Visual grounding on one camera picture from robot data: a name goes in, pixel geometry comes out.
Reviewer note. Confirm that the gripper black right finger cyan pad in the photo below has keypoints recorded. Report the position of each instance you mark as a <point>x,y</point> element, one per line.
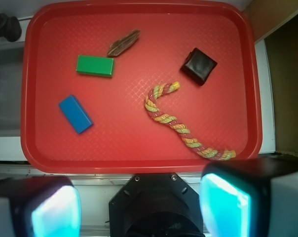
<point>250,198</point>

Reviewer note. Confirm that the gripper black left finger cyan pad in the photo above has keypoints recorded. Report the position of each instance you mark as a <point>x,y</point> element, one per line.
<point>39,207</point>

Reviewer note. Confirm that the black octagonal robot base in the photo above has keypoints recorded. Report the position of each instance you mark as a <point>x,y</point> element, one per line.
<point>155,205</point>

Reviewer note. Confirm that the blue rectangular block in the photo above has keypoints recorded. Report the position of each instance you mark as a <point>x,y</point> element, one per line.
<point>75,114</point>

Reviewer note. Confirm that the green rectangular block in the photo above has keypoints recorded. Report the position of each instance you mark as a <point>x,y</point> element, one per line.
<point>95,66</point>

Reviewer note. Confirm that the red plastic tray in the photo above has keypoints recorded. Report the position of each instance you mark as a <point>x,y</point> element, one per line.
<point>224,113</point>

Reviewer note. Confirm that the dark brown leather pouch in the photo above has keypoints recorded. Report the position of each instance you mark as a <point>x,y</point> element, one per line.
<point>198,66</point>

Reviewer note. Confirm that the brown wood bark piece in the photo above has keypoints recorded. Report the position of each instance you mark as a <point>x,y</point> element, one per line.
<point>124,43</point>

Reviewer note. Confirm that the black clamp knob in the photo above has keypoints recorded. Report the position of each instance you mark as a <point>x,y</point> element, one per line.
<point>10,28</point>

